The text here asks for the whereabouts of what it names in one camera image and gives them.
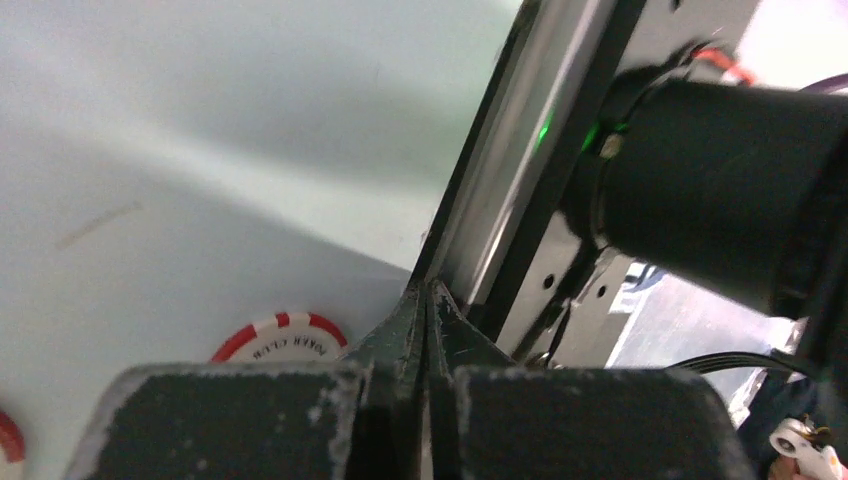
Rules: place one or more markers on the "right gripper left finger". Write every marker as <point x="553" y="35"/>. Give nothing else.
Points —
<point x="358" y="417"/>

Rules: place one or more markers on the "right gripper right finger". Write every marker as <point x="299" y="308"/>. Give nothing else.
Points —
<point x="491" y="419"/>

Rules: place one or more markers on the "white red chip stack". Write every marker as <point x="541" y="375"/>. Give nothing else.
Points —
<point x="283" y="337"/>

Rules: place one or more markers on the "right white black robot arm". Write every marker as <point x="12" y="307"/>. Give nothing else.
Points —
<point x="742" y="190"/>

